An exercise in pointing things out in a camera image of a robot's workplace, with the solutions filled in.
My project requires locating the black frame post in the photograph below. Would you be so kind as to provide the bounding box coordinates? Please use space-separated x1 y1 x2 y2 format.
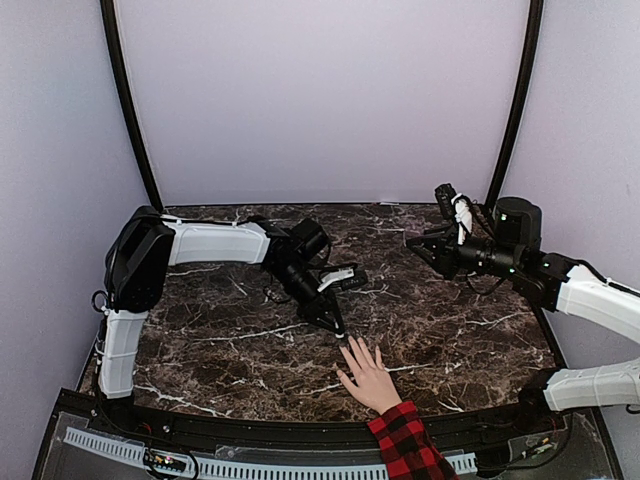
484 0 544 210
99 0 164 211

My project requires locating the black right frame post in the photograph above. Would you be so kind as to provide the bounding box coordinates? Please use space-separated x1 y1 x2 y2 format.
484 0 544 210

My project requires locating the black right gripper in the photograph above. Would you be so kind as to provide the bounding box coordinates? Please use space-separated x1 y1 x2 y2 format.
408 221 523 280

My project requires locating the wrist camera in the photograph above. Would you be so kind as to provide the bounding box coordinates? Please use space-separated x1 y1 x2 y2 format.
435 183 473 245
317 264 368 292

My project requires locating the person's bare hand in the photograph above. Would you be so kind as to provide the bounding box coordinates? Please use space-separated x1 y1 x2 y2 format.
336 336 402 415

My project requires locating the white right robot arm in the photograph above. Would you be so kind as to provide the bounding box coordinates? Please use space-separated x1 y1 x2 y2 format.
406 184 639 434

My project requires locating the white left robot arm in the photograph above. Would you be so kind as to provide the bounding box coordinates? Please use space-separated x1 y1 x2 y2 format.
97 206 355 436

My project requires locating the grey slotted cable duct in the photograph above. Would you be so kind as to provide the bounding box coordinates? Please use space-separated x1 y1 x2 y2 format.
63 426 479 479

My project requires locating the red plaid sleeve forearm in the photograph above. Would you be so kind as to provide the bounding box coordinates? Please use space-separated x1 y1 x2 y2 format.
367 401 459 480

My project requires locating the black left frame post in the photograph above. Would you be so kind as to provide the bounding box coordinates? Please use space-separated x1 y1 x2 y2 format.
99 0 164 211

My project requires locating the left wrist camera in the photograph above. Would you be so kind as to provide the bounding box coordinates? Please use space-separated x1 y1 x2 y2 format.
317 264 368 292

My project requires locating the small green circuit board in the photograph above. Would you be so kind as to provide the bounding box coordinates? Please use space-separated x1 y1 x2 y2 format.
142 449 195 479

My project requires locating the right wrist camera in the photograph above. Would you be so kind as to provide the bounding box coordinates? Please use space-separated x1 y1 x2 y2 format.
435 183 473 245

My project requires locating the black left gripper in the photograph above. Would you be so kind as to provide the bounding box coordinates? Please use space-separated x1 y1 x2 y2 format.
270 260 346 335

